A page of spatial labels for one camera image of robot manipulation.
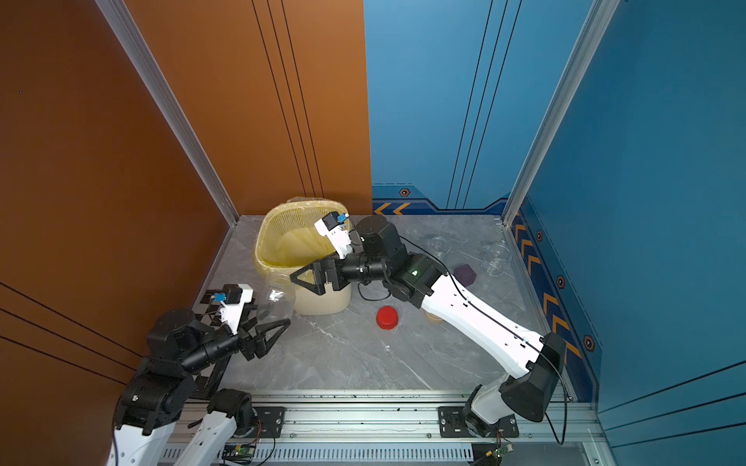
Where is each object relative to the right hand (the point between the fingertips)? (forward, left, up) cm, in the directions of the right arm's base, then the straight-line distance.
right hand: (308, 271), depth 59 cm
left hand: (-4, +7, -10) cm, 13 cm away
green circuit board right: (-27, -44, -36) cm, 63 cm away
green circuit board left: (-27, +19, -38) cm, 51 cm away
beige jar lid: (+7, -30, -36) cm, 47 cm away
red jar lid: (+8, -16, -37) cm, 41 cm away
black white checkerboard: (+10, +42, -35) cm, 56 cm away
